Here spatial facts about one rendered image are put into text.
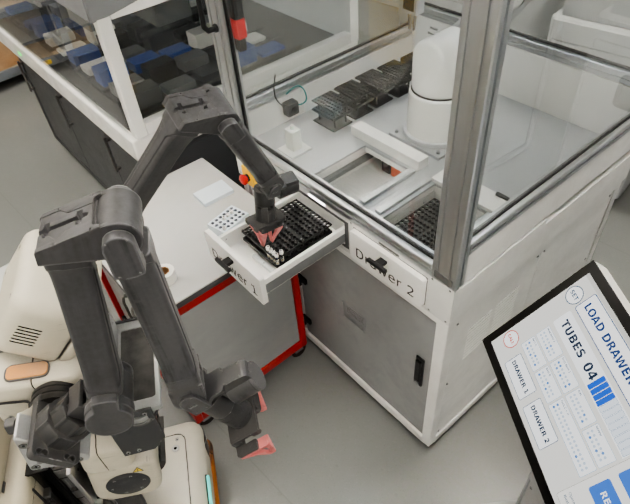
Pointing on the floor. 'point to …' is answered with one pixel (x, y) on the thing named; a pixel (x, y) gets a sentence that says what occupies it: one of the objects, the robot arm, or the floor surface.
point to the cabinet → (429, 327)
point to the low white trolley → (214, 281)
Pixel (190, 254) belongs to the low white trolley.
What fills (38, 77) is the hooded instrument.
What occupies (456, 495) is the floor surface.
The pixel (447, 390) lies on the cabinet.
